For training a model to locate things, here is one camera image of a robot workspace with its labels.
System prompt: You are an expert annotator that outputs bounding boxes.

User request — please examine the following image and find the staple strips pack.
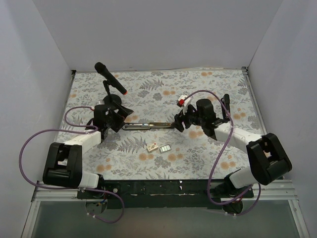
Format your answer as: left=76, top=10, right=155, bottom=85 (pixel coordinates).
left=159, top=145, right=171, bottom=153

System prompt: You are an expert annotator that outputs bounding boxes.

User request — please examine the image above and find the floral patterned table mat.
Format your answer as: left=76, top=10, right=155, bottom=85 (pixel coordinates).
left=46, top=68, right=276, bottom=181

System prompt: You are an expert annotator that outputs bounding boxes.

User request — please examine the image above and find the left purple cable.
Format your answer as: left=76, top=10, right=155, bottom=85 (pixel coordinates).
left=19, top=105, right=125, bottom=224

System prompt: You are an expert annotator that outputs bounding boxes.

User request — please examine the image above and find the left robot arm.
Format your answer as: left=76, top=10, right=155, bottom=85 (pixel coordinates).
left=43, top=103, right=133, bottom=198

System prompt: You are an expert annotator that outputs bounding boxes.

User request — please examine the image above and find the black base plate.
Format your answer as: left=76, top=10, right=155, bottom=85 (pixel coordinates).
left=77, top=179, right=248, bottom=209

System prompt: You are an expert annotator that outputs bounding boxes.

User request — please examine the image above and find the aluminium frame rail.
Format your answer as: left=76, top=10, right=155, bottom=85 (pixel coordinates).
left=31, top=179, right=298, bottom=202

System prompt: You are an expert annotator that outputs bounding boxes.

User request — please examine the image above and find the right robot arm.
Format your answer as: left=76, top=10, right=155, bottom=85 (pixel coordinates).
left=172, top=95, right=292, bottom=197

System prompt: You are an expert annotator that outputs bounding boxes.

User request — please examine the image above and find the black microphone stand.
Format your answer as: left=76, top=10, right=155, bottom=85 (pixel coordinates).
left=103, top=80, right=122, bottom=105

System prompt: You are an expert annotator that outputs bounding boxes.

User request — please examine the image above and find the grey black stapler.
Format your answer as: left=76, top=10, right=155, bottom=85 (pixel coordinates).
left=122, top=122, right=173, bottom=130

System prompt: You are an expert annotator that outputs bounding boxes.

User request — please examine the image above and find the staple box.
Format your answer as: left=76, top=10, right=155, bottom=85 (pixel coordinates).
left=147, top=142, right=159, bottom=153

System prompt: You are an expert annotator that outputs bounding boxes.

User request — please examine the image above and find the black microphone orange tip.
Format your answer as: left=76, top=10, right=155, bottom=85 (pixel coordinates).
left=95, top=62, right=127, bottom=95

